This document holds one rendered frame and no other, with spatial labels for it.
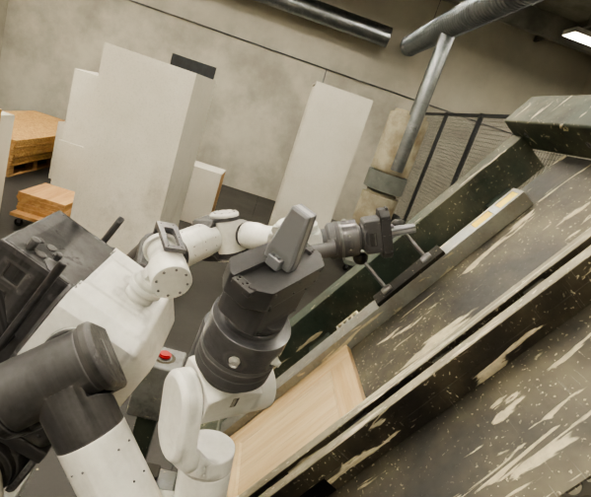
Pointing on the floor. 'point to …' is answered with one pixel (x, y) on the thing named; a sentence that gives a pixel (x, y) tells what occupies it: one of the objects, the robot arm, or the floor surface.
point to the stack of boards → (31, 141)
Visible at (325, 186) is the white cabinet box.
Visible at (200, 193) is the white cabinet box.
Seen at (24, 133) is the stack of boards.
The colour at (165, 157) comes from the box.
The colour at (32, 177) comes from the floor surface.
